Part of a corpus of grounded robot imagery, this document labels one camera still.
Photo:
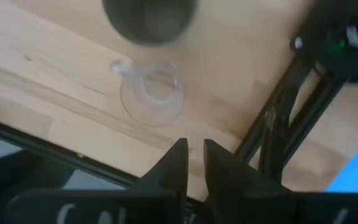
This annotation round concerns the black aluminium table frame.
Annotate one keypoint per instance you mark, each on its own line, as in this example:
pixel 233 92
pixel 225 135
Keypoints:
pixel 275 140

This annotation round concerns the clear glass mug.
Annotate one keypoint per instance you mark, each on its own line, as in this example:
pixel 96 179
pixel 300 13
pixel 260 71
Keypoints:
pixel 152 93

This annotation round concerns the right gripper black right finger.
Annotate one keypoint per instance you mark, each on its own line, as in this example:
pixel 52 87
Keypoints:
pixel 228 186

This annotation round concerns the olive beige tumbler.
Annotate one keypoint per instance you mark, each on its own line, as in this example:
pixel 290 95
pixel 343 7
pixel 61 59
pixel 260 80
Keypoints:
pixel 149 21

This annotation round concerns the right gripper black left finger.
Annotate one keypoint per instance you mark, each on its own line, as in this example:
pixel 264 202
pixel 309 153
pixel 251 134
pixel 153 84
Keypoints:
pixel 166 186

